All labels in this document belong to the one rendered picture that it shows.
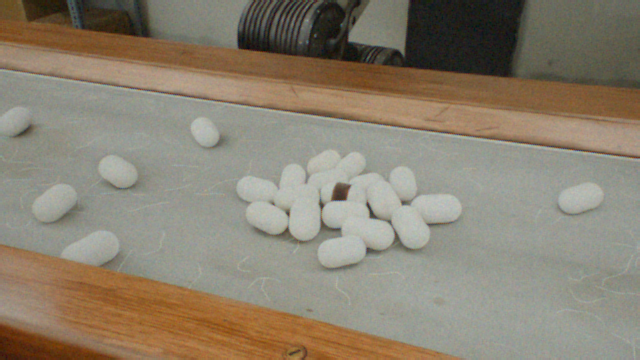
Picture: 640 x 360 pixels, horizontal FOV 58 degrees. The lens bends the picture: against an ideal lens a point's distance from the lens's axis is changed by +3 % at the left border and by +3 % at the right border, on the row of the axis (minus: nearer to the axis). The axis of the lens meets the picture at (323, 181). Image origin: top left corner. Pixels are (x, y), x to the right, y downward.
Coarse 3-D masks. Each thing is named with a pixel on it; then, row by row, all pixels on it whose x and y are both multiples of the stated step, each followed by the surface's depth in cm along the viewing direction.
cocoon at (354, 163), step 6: (348, 156) 47; (354, 156) 47; (360, 156) 47; (342, 162) 46; (348, 162) 46; (354, 162) 46; (360, 162) 47; (342, 168) 46; (348, 168) 46; (354, 168) 46; (360, 168) 47; (348, 174) 46; (354, 174) 46; (348, 180) 46
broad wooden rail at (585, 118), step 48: (0, 48) 71; (48, 48) 70; (96, 48) 70; (144, 48) 71; (192, 48) 71; (192, 96) 63; (240, 96) 61; (288, 96) 60; (336, 96) 59; (384, 96) 57; (432, 96) 57; (480, 96) 57; (528, 96) 57; (576, 96) 56; (624, 96) 56; (576, 144) 52; (624, 144) 51
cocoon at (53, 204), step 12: (48, 192) 41; (60, 192) 42; (72, 192) 42; (36, 204) 41; (48, 204) 41; (60, 204) 41; (72, 204) 42; (36, 216) 41; (48, 216) 41; (60, 216) 41
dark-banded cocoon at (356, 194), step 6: (324, 186) 43; (330, 186) 42; (354, 186) 42; (324, 192) 42; (330, 192) 42; (354, 192) 42; (360, 192) 42; (324, 198) 42; (330, 198) 42; (348, 198) 42; (354, 198) 41; (360, 198) 42; (366, 198) 42
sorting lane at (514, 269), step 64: (64, 128) 56; (128, 128) 56; (256, 128) 56; (320, 128) 56; (384, 128) 56; (0, 192) 45; (128, 192) 45; (192, 192) 45; (448, 192) 45; (512, 192) 45; (128, 256) 38; (192, 256) 38; (256, 256) 38; (384, 256) 38; (448, 256) 38; (512, 256) 38; (576, 256) 38; (320, 320) 33; (384, 320) 33; (448, 320) 33; (512, 320) 33; (576, 320) 33
